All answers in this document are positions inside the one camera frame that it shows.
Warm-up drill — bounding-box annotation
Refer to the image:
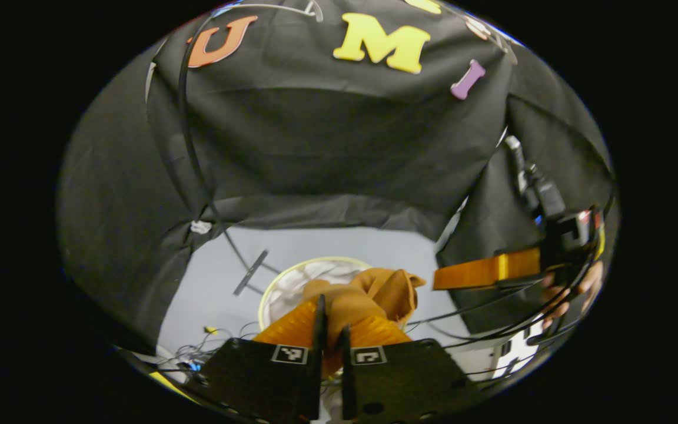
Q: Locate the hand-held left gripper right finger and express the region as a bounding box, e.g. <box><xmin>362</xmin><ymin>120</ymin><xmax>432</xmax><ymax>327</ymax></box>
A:
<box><xmin>339</xmin><ymin>315</ymin><xmax>484</xmax><ymax>422</ymax></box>

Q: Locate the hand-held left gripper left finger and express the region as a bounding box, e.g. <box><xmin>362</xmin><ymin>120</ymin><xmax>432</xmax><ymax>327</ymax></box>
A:
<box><xmin>197</xmin><ymin>294</ymin><xmax>327</xmax><ymax>422</ymax></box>

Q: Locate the white laundry hamper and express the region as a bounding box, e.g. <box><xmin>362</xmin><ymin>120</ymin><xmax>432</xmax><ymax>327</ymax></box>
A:
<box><xmin>257</xmin><ymin>256</ymin><xmax>375</xmax><ymax>332</ymax></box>

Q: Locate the brown shirt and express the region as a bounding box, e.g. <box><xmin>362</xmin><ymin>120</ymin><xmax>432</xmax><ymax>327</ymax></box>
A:
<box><xmin>301</xmin><ymin>268</ymin><xmax>428</xmax><ymax>377</ymax></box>

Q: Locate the black metal clothes rack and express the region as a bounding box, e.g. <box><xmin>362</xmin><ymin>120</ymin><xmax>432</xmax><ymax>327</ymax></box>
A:
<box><xmin>176</xmin><ymin>12</ymin><xmax>284</xmax><ymax>297</ymax></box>

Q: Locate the white clothes hanger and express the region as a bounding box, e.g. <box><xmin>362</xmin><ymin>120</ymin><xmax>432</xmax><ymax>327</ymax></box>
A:
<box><xmin>215</xmin><ymin>0</ymin><xmax>325</xmax><ymax>23</ymax></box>

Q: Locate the white power strip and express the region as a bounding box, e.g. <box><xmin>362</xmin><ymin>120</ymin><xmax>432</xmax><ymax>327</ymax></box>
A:
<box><xmin>491</xmin><ymin>320</ymin><xmax>541</xmax><ymax>379</ymax></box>

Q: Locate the black backdrop cloth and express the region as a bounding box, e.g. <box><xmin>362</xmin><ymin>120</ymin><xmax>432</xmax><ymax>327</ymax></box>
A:
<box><xmin>56</xmin><ymin>0</ymin><xmax>616</xmax><ymax>354</ymax></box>

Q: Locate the black cable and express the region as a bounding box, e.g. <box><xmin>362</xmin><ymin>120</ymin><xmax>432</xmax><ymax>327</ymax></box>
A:
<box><xmin>504</xmin><ymin>134</ymin><xmax>567</xmax><ymax>221</ymax></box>

